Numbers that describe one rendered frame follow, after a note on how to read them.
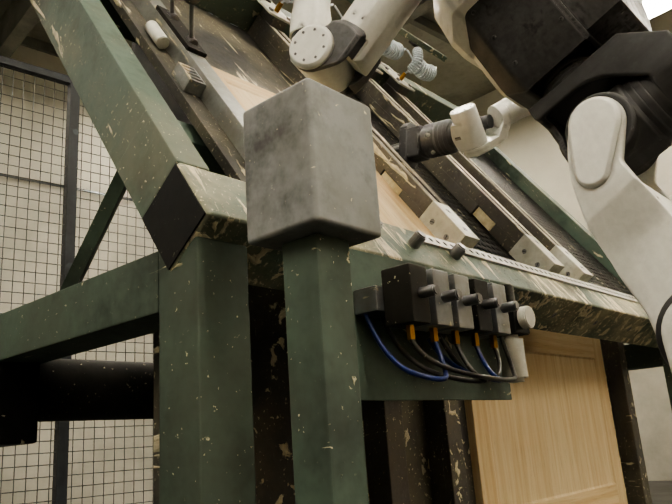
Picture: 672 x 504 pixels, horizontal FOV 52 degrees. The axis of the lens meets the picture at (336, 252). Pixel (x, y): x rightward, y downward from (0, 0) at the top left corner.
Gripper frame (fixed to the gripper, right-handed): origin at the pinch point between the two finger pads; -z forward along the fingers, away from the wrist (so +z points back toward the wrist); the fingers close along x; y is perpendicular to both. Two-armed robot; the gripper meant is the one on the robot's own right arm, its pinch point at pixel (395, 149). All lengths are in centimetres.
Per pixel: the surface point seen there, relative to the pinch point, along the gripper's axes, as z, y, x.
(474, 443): 17, -13, -75
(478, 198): 7.2, -30.3, -8.1
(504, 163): -36, -125, 34
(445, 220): 25.3, 13.7, -25.1
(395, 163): 10.7, 13.6, -9.3
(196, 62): -5, 62, 3
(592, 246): 2, -125, -7
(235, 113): 9, 62, -11
